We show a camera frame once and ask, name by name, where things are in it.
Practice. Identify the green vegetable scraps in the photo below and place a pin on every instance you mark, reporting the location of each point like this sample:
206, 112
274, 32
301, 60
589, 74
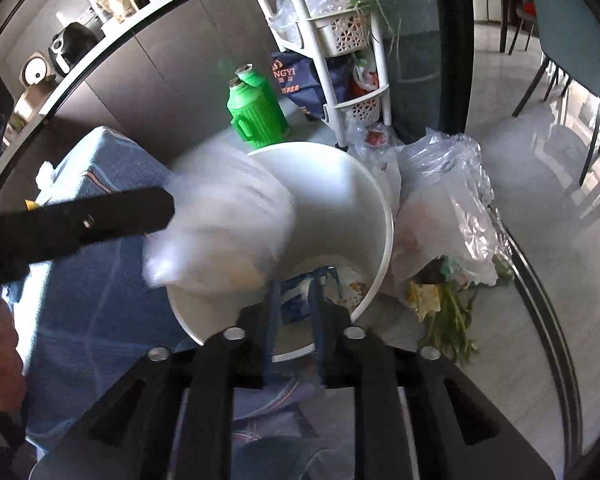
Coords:
450, 320

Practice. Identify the red and white plastic bag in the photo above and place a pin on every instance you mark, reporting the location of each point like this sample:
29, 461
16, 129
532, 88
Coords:
365, 74

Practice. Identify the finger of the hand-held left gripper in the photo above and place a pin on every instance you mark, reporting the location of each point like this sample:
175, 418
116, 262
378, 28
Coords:
90, 222

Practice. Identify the green leafy plant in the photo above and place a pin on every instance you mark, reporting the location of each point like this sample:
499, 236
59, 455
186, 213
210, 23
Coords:
380, 0

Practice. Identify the teal dining chair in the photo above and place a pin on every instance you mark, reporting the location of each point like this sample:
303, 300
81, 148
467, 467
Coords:
575, 15

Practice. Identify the dark blue shopping bag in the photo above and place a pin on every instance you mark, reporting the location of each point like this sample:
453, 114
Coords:
300, 80

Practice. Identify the clear plastic bags bundle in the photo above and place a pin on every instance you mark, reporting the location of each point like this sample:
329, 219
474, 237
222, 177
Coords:
305, 0

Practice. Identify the blue striped tablecloth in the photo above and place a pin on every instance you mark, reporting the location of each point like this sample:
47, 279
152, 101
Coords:
95, 310

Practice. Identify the black air fryer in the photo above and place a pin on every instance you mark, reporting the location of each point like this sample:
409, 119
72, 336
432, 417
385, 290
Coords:
72, 45

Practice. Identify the dark wooden table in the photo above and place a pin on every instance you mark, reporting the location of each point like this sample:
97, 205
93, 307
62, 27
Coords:
510, 15

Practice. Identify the person's left hand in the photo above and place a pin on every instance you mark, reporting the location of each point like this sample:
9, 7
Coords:
0, 380

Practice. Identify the white rice cooker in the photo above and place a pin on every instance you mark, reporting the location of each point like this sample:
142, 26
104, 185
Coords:
36, 71

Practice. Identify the black sliding door frame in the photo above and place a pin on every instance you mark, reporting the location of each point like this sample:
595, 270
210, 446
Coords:
452, 50

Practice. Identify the white plastic storage rack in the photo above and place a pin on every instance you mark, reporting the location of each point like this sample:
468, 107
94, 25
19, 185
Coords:
325, 25

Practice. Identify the blue printed packet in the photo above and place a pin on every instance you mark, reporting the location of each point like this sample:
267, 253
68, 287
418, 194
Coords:
297, 300

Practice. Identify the copper pot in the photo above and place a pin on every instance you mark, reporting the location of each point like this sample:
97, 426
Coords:
30, 105

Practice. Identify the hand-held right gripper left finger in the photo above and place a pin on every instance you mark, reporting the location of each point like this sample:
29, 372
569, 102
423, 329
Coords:
274, 330

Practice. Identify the green thermos jug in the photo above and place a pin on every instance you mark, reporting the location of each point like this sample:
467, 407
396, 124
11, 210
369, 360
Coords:
255, 110

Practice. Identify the white plastic bucket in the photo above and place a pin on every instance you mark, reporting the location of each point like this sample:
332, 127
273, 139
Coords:
340, 210

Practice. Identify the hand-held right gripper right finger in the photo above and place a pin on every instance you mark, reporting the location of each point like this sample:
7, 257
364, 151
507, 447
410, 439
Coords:
321, 330

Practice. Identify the large clear plastic bag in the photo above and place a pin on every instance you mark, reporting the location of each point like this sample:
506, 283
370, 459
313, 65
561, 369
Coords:
445, 200

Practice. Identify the dark kitchen cabinet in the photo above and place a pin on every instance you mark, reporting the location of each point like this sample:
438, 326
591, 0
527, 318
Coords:
180, 70

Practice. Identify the small clear plastic bag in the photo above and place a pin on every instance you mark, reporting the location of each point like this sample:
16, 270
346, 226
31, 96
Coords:
375, 150

